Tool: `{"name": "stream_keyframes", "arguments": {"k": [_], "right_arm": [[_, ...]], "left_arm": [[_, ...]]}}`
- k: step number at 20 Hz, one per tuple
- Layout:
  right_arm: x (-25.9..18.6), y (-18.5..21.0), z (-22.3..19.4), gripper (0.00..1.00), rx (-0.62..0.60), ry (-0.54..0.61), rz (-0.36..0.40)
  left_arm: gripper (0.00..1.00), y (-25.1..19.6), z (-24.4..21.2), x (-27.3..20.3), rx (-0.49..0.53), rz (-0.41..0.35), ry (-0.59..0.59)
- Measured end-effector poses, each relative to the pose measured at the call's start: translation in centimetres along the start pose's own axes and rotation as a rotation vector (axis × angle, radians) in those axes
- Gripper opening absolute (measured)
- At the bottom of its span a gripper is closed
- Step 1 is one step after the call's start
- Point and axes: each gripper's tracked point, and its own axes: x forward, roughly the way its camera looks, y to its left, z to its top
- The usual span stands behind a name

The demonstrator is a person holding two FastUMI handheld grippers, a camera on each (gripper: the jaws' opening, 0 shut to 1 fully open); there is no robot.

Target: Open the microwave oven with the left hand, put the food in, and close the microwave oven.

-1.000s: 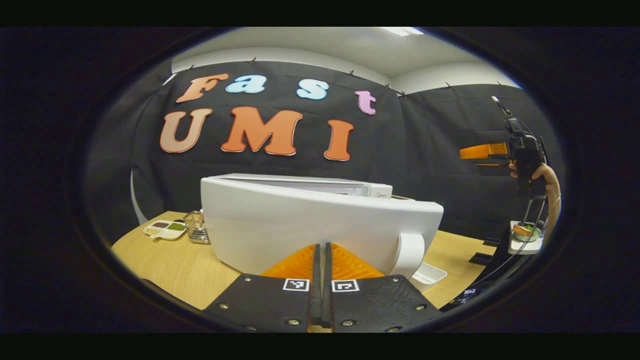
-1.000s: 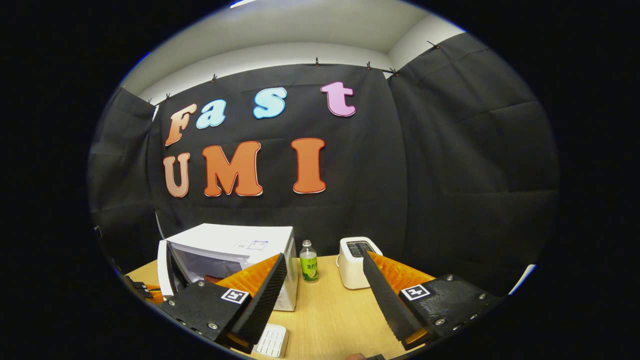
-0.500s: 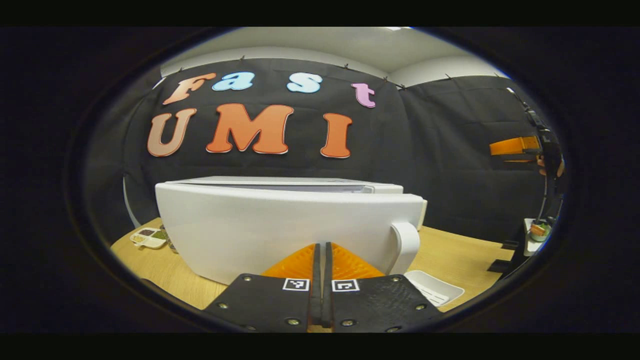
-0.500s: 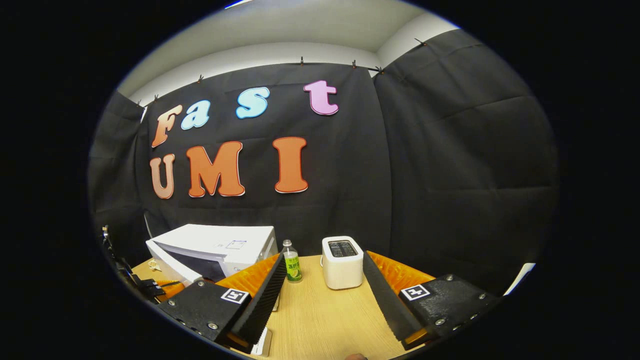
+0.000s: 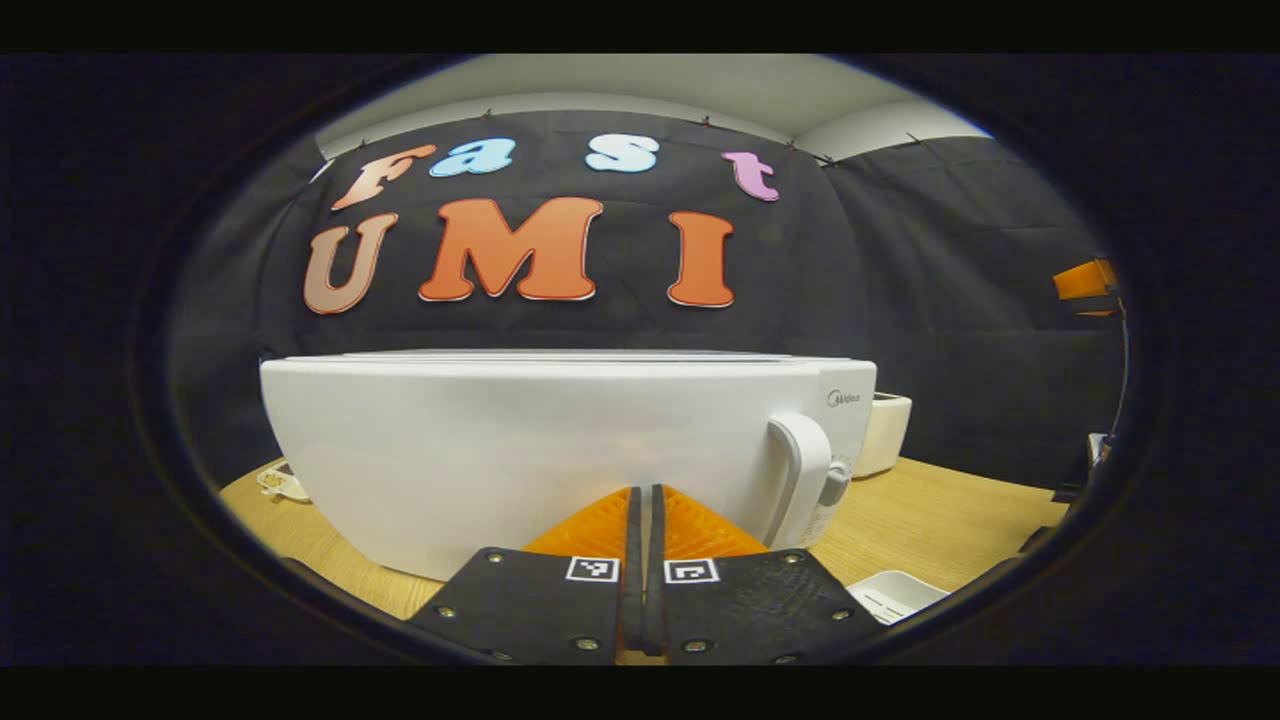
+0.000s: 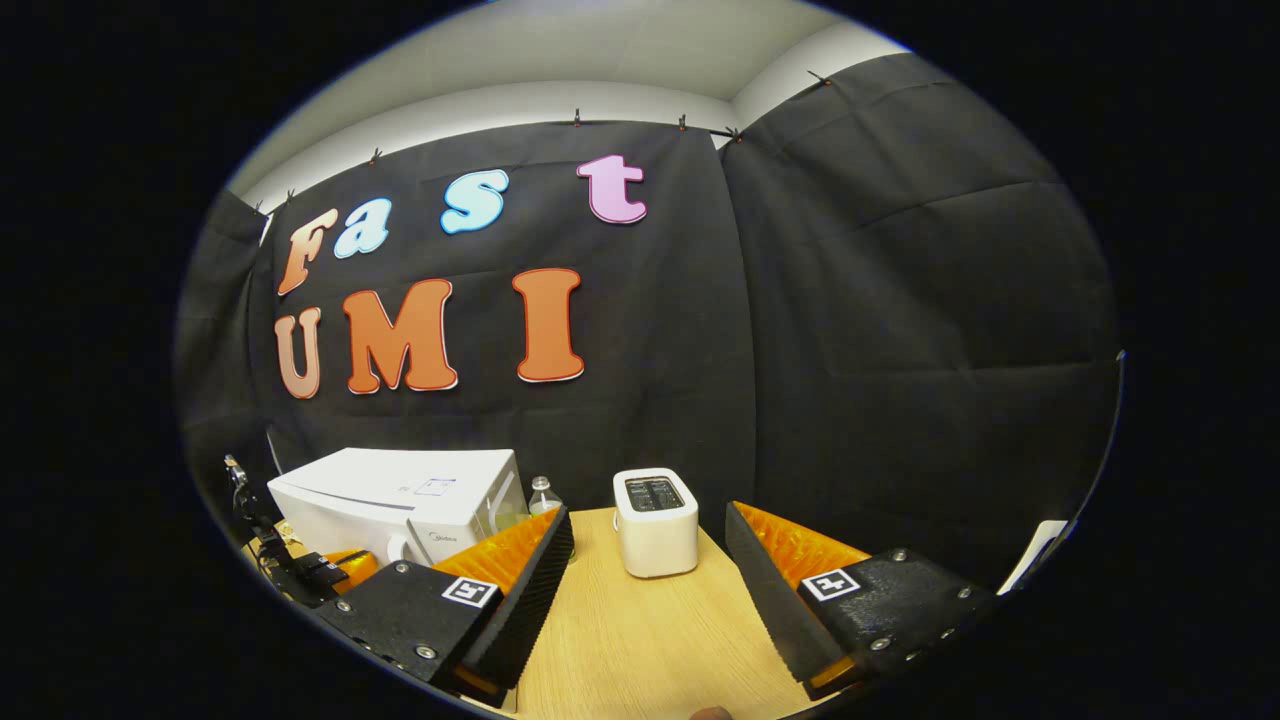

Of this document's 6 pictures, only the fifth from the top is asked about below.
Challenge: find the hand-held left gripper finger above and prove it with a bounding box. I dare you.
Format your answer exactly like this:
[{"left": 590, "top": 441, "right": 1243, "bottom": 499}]
[
  {"left": 648, "top": 484, "right": 886, "bottom": 666},
  {"left": 405, "top": 486, "right": 643, "bottom": 666}
]

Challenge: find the white microwave oven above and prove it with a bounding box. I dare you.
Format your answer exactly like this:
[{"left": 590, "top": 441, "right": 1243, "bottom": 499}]
[{"left": 260, "top": 349, "right": 879, "bottom": 584}]

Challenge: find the white rectangular tray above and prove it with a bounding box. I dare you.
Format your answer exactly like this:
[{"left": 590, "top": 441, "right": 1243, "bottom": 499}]
[{"left": 845, "top": 570, "right": 951, "bottom": 627}]

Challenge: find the white toaster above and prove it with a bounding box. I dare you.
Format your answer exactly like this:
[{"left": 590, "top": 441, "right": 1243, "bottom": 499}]
[{"left": 855, "top": 392, "right": 913, "bottom": 479}]

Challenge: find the white divided plate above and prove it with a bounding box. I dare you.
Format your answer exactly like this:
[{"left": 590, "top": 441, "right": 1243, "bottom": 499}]
[{"left": 256, "top": 462, "right": 311, "bottom": 504}]

